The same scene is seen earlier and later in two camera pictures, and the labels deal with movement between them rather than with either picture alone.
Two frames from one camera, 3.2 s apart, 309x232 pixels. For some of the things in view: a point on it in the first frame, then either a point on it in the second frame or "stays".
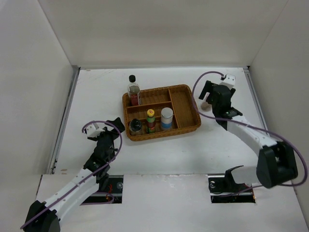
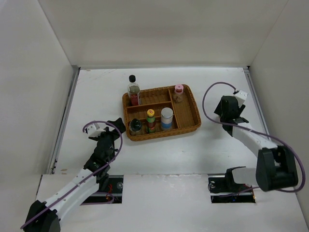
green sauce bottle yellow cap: [151, 121] stays
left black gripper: [106, 132] stays
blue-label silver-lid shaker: [166, 118] stays
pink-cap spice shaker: [205, 106] → [178, 94]
